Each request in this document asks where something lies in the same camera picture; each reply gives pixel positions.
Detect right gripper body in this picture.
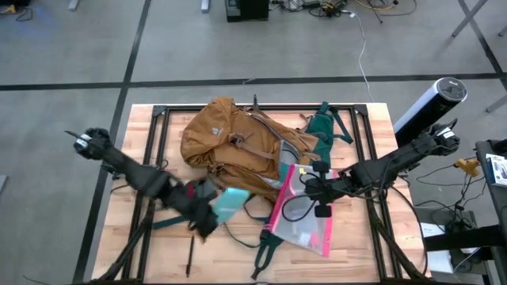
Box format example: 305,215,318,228
324,173,360,201

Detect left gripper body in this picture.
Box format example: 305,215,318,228
168,180,201,229

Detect pink-edged mesh zipper pouch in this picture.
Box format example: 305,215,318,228
268,163,338,258

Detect tan and teal backpack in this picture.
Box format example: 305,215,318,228
152,94,356,281

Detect black pen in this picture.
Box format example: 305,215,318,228
185,234,196,279

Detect white paper sheet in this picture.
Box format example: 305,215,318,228
418,222,455,274

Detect black white tower fan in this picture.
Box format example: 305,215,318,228
392,76,469,150

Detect yellow hand tool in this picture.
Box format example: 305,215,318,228
454,158,482,177

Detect black equipment cart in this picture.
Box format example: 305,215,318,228
423,138,507,285

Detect blue white cardboard box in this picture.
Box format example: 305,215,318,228
485,153,507,188

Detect grey power strip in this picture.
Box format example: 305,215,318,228
291,0,322,10

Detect black computer tower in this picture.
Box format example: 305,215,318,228
224,0,271,23

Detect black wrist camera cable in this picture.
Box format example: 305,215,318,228
281,192,318,223

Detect white floor cable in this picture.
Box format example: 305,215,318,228
347,10,375,103

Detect yellow floor cable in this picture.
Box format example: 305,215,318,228
353,0,397,11

